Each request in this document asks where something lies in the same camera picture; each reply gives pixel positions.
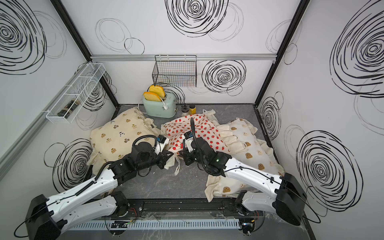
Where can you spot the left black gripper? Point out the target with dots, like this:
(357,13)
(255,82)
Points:
(164,156)

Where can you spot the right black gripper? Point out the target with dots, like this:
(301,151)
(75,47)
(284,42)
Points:
(187,159)

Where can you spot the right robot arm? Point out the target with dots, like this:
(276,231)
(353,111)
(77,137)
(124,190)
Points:
(282,195)

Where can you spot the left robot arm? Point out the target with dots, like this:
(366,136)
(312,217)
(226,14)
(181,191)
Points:
(48,217)

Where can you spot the yellow spice jar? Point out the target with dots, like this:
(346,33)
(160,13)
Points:
(192,109)

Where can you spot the cream bear print pillow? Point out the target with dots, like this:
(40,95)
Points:
(242,144)

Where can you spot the black lid spice jar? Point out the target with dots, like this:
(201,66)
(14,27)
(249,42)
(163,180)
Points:
(185,110)

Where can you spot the mint green toaster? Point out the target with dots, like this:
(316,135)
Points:
(165,109)

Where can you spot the front yellow toast slice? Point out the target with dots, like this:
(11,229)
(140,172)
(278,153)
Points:
(149,96)

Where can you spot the yellow toast slice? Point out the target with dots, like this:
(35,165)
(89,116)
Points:
(158,90)
(149,96)

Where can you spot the rear yellow toast slice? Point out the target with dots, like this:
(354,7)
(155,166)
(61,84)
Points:
(158,90)

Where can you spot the dark item in shelf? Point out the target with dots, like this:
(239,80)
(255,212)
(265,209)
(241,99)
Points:
(68,109)

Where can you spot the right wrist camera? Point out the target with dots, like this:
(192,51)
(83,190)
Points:
(187,142)

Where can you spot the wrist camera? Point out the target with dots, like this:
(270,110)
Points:
(187,142)
(161,144)

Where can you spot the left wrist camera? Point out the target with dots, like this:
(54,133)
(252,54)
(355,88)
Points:
(161,144)

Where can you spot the white slotted cable duct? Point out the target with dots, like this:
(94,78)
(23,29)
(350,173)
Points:
(194,224)

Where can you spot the black wire basket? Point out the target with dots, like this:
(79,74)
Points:
(177,70)

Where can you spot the white wire wall shelf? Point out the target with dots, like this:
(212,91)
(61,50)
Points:
(86,88)

